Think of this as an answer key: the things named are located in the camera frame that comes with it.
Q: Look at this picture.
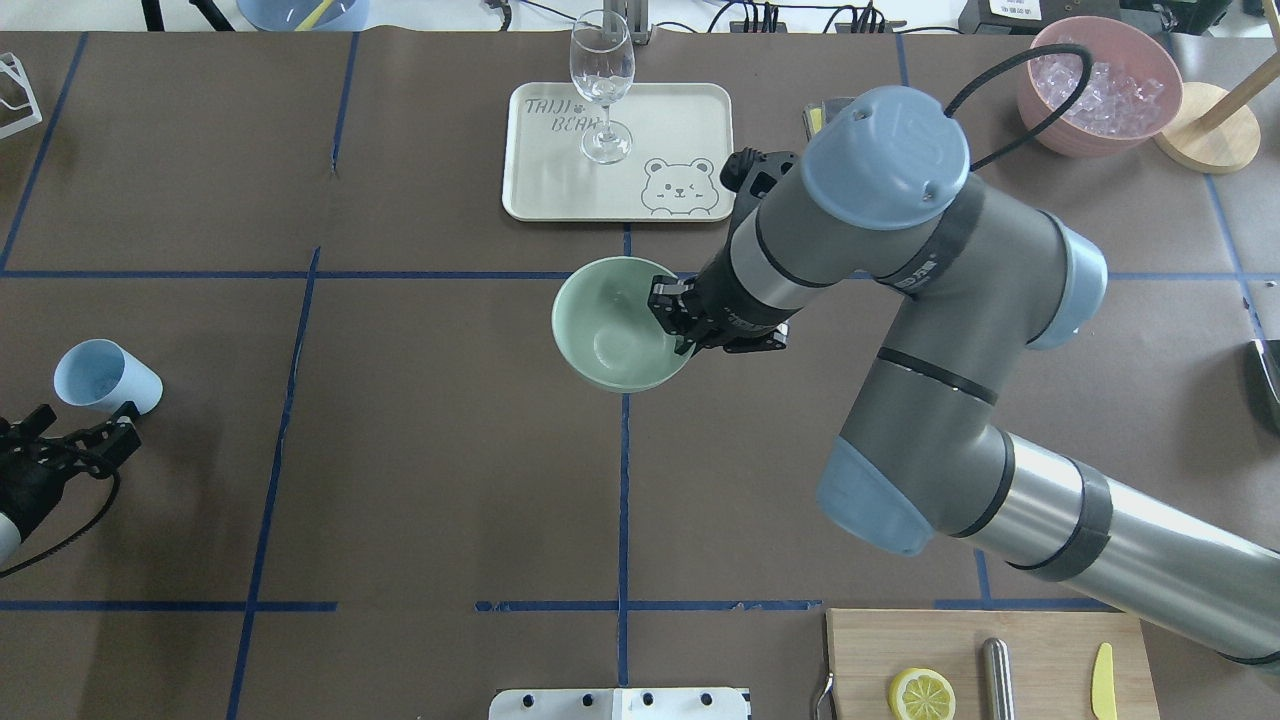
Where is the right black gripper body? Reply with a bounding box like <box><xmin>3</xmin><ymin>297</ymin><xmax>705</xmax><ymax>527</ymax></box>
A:
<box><xmin>648</xmin><ymin>149</ymin><xmax>797</xmax><ymax>354</ymax></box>

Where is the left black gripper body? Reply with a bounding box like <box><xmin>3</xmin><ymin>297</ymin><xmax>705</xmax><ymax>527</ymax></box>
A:
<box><xmin>1</xmin><ymin>404</ymin><xmax>140</xmax><ymax>546</ymax></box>

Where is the green ceramic bowl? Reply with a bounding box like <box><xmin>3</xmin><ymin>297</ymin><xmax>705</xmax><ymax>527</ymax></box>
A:
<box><xmin>550</xmin><ymin>256</ymin><xmax>694</xmax><ymax>393</ymax></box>

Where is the light blue plastic cup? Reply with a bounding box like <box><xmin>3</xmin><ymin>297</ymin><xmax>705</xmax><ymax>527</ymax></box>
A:
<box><xmin>52</xmin><ymin>340</ymin><xmax>164</xmax><ymax>414</ymax></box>

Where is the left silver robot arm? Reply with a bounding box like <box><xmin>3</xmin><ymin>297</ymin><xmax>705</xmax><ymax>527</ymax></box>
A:
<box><xmin>1</xmin><ymin>401</ymin><xmax>141</xmax><ymax>577</ymax></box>

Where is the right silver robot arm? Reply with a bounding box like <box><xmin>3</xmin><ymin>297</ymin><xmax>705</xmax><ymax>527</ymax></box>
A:
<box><xmin>644</xmin><ymin>86</ymin><xmax>1279</xmax><ymax>673</ymax></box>

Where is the pink bowl of ice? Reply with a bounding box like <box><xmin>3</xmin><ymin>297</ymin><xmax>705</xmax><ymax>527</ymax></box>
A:
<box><xmin>1015</xmin><ymin>15</ymin><xmax>1183</xmax><ymax>158</ymax></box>

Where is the cream bear tray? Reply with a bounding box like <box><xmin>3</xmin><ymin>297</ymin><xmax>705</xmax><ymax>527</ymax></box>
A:
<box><xmin>502</xmin><ymin>82</ymin><xmax>733</xmax><ymax>222</ymax></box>

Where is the grey folded cloth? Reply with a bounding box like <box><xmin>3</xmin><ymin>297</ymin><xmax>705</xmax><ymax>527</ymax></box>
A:
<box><xmin>803</xmin><ymin>97</ymin><xmax>855</xmax><ymax>140</ymax></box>

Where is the clear wine glass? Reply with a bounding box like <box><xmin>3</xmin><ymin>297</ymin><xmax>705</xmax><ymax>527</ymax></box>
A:
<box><xmin>570</xmin><ymin>9</ymin><xmax>636</xmax><ymax>165</ymax></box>

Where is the lemon half slice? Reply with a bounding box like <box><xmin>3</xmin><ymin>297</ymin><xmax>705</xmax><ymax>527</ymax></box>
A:
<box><xmin>886</xmin><ymin>667</ymin><xmax>957</xmax><ymax>719</ymax></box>

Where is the steel muddler black tip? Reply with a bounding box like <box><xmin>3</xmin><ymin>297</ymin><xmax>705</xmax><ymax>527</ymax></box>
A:
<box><xmin>980</xmin><ymin>637</ymin><xmax>1016</xmax><ymax>719</ymax></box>

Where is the blue plastic basin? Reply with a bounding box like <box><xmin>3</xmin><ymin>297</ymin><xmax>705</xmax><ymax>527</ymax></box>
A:
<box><xmin>236</xmin><ymin>0</ymin><xmax>371</xmax><ymax>32</ymax></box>

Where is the wooden cutting board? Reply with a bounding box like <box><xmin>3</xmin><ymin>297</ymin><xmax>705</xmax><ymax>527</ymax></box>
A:
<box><xmin>826</xmin><ymin>609</ymin><xmax>1164</xmax><ymax>720</ymax></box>

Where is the wooden cup stand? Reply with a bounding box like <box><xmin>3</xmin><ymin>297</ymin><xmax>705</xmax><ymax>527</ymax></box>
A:
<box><xmin>1155</xmin><ymin>35</ymin><xmax>1277</xmax><ymax>174</ymax></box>

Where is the yellow plastic knife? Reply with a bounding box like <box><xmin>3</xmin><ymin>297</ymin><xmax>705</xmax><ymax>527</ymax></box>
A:
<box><xmin>1091</xmin><ymin>642</ymin><xmax>1117</xmax><ymax>720</ymax></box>

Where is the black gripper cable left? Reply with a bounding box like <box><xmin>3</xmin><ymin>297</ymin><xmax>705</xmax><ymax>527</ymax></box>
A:
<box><xmin>0</xmin><ymin>465</ymin><xmax>123</xmax><ymax>582</ymax></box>

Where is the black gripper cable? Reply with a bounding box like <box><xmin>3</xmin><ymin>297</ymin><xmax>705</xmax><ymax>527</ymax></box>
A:
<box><xmin>945</xmin><ymin>42</ymin><xmax>1094</xmax><ymax>173</ymax></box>
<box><xmin>0</xmin><ymin>465</ymin><xmax>123</xmax><ymax>582</ymax></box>

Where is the white pedestal column base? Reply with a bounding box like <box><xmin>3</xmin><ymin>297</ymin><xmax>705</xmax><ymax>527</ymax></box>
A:
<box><xmin>488</xmin><ymin>685</ymin><xmax>753</xmax><ymax>719</ymax></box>

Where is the white wire rack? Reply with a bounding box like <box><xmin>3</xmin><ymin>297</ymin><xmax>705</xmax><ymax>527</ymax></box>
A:
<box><xmin>1</xmin><ymin>53</ymin><xmax>44</xmax><ymax>140</ymax></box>

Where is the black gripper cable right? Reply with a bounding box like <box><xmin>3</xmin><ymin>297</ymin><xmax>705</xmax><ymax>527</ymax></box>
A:
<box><xmin>945</xmin><ymin>42</ymin><xmax>1094</xmax><ymax>173</ymax></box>

